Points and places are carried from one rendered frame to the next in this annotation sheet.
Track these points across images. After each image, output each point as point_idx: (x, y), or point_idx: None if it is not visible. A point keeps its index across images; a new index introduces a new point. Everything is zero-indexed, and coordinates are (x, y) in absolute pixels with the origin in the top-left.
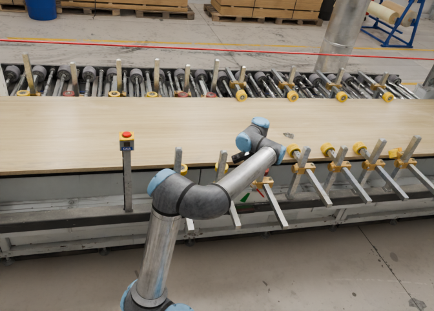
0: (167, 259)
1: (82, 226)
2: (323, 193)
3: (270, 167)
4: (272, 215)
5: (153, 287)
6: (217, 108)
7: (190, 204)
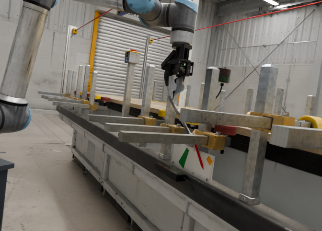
0: (13, 48)
1: (101, 139)
2: (209, 110)
3: (273, 164)
4: None
5: (3, 77)
6: None
7: None
